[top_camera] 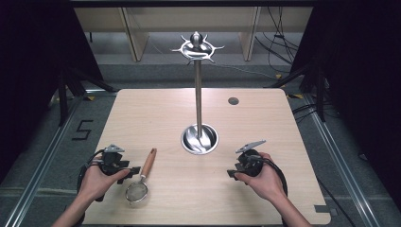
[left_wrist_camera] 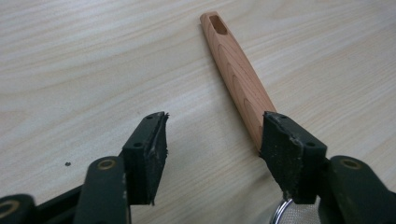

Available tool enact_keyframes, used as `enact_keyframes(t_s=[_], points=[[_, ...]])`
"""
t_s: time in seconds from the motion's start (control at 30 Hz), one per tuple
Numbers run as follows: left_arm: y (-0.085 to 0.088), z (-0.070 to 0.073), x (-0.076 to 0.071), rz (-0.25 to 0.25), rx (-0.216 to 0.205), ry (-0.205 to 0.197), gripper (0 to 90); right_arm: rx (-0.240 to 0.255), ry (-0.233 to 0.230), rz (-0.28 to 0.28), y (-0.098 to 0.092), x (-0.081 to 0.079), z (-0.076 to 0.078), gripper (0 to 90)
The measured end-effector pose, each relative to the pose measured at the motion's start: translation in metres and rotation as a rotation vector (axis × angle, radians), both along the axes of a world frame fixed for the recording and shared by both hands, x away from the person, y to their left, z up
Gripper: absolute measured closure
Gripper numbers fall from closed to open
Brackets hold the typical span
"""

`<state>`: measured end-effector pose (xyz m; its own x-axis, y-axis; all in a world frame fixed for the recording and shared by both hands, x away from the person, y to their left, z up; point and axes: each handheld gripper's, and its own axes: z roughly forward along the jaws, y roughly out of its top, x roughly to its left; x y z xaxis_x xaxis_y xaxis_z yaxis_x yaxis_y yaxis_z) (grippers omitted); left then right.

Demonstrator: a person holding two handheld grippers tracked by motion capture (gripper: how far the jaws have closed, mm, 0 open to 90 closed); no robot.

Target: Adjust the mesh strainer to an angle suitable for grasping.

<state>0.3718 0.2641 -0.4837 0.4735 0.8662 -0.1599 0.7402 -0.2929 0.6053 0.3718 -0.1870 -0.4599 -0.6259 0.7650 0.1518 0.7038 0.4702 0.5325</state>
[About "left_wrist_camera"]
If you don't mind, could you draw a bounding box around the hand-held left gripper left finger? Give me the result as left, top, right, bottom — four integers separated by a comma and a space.
120, 111, 170, 206

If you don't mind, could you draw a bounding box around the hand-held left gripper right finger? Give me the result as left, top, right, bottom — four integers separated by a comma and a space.
259, 110, 329, 205

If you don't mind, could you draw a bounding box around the wooden-handled metal mesh strainer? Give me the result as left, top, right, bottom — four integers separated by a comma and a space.
199, 11, 321, 224

